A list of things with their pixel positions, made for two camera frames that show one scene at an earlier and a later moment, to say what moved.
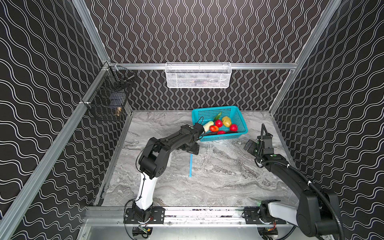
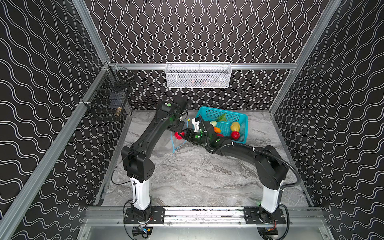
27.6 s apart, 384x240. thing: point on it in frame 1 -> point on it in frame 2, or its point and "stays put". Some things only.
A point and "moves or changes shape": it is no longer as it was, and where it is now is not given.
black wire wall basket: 110,99 stays put
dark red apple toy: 219,123 moves or changes shape
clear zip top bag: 210,165 moves or changes shape
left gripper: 197,132 -> 179,130
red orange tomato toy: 214,128 stays put
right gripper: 256,147 -> 199,127
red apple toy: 233,127 -> 235,135
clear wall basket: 198,75 stays put
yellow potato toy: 226,121 -> 235,126
